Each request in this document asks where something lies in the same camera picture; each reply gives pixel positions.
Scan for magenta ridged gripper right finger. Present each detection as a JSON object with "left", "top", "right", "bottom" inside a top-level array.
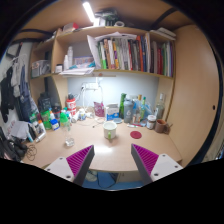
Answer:
[{"left": 130, "top": 143, "right": 184, "bottom": 186}]

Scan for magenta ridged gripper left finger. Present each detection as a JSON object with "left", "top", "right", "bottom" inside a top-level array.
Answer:
[{"left": 44, "top": 144, "right": 96, "bottom": 187}]

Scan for clear plastic water bottle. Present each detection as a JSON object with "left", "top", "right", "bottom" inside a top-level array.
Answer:
[{"left": 60, "top": 112, "right": 74, "bottom": 147}]

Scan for red round coaster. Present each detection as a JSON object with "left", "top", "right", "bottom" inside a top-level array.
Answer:
[{"left": 130, "top": 131, "right": 142, "bottom": 139}]

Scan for brown ceramic mug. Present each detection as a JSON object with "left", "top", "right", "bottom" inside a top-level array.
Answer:
[{"left": 155, "top": 119, "right": 170, "bottom": 134}]

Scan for glass jar white lid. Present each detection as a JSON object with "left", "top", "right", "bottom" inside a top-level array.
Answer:
[{"left": 147, "top": 115, "right": 156, "bottom": 130}]

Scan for white spray bottle blue label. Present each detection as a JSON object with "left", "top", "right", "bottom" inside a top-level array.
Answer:
[{"left": 50, "top": 111, "right": 59, "bottom": 131}]

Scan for yellow capped spray bottle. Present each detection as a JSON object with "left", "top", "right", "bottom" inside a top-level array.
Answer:
[{"left": 132, "top": 94, "right": 142, "bottom": 124}]

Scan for clear glass liquor bottle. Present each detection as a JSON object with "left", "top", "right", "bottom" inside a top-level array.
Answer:
[{"left": 155, "top": 93, "right": 165, "bottom": 119}]

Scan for green plastic bottle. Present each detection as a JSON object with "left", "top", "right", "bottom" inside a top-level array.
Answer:
[{"left": 41, "top": 110, "right": 51, "bottom": 130}]

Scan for grey tall tumbler bottle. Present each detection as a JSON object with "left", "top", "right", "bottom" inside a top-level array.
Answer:
[{"left": 124, "top": 99, "right": 134, "bottom": 123}]

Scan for purple snack pouch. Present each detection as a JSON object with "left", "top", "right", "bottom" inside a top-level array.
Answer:
[{"left": 94, "top": 102, "right": 104, "bottom": 117}]

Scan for blue white carton box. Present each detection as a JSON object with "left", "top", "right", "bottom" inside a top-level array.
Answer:
[{"left": 105, "top": 103, "right": 119, "bottom": 120}]

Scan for red white cylindrical can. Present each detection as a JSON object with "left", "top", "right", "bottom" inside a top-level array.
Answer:
[{"left": 66, "top": 99, "right": 76, "bottom": 116}]

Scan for green glass bottle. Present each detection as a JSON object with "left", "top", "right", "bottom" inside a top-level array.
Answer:
[{"left": 119, "top": 93, "right": 127, "bottom": 119}]

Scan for stack of papers on shelf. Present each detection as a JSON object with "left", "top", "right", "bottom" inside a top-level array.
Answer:
[{"left": 59, "top": 67, "right": 95, "bottom": 76}]

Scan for hanging dark clothes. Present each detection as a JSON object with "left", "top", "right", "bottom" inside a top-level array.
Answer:
[{"left": 0, "top": 60, "right": 32, "bottom": 123}]

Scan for clear plastic storage box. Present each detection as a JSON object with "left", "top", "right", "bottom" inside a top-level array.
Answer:
[{"left": 31, "top": 60, "right": 50, "bottom": 78}]

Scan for wooden shelf unit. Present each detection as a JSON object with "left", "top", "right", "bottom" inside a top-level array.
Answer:
[{"left": 28, "top": 25, "right": 177, "bottom": 120}]

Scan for row of books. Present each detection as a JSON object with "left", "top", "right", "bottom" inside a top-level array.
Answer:
[{"left": 87, "top": 32, "right": 174, "bottom": 77}]

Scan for white bottle on shelf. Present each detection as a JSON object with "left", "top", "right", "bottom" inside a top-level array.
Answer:
[{"left": 67, "top": 46, "right": 73, "bottom": 68}]

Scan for white ceiling tube light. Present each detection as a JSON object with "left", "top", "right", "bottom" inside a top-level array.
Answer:
[{"left": 82, "top": 2, "right": 95, "bottom": 23}]

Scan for white mug green handle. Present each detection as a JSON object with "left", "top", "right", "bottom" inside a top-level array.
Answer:
[{"left": 103, "top": 121, "right": 117, "bottom": 140}]

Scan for white wall power strip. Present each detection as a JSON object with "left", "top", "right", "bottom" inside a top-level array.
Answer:
[{"left": 82, "top": 82, "right": 99, "bottom": 90}]

